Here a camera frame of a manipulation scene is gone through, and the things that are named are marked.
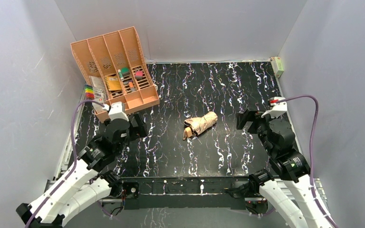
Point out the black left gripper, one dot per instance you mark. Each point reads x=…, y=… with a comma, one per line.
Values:
x=139, y=125

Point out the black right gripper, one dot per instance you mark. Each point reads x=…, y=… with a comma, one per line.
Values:
x=244, y=119

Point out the beige folding umbrella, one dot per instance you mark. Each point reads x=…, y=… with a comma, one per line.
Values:
x=197, y=125

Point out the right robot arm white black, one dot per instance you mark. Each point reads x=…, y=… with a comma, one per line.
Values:
x=306, y=209

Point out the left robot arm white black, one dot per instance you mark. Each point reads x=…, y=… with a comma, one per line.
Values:
x=84, y=183

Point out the white red small box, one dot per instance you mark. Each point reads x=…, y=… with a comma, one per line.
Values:
x=99, y=107

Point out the yellow notebook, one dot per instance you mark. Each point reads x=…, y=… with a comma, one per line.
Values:
x=113, y=83

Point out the pink black eraser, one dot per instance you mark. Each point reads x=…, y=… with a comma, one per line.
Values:
x=139, y=75

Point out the white paper card pack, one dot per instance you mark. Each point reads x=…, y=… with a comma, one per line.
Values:
x=97, y=84

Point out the green white glue stick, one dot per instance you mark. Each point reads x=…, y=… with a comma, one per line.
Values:
x=120, y=74

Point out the colourful marker set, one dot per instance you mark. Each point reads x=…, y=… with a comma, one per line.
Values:
x=89, y=92

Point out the green white box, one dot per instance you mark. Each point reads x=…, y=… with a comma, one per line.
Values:
x=277, y=66

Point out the orange plastic file organizer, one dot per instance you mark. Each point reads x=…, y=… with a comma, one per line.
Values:
x=105, y=54

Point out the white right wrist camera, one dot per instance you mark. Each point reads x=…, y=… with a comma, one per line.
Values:
x=278, y=107

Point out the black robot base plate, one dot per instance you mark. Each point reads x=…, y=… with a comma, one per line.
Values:
x=192, y=192

